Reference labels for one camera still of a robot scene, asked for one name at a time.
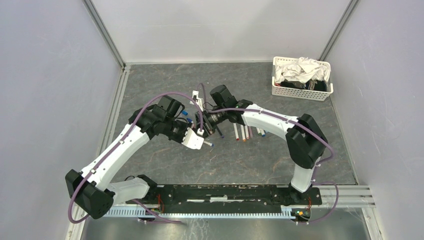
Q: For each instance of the large blue white marker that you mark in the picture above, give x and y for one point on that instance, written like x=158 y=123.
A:
x=262 y=132

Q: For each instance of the white cable duct strip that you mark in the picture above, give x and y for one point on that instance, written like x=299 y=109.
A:
x=139 y=212

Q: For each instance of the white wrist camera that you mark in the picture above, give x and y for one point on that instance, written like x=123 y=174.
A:
x=191 y=140
x=197 y=99

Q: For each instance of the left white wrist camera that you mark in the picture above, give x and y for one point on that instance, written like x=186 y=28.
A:
x=191 y=140

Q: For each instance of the aluminium frame rail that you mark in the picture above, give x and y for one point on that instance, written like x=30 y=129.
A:
x=341 y=196

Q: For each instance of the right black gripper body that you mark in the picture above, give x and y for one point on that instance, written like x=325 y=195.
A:
x=208 y=121

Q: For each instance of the beige capped marker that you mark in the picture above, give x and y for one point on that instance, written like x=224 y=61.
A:
x=247 y=135

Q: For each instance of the white cloth in basket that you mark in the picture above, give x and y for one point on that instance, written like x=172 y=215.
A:
x=300 y=70

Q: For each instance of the dark blue capped marker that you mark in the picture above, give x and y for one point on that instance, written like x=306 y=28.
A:
x=208 y=143

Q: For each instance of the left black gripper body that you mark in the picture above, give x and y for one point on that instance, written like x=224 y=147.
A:
x=178 y=130

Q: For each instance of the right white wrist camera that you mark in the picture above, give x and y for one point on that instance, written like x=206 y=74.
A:
x=197 y=99

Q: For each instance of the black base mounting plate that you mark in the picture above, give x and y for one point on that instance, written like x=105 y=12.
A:
x=228 y=199

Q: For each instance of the pink thin pen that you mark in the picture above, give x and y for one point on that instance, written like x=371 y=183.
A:
x=250 y=132

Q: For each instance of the black cloth in basket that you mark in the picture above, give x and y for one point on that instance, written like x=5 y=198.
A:
x=312 y=85

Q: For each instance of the orange capped marker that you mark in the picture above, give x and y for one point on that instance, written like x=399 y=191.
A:
x=243 y=135

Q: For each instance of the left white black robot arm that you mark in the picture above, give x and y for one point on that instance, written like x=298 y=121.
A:
x=91 y=188

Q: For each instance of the white plastic basket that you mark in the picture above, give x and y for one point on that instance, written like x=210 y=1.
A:
x=277 y=90

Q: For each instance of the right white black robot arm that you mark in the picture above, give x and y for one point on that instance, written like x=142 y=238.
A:
x=305 y=141

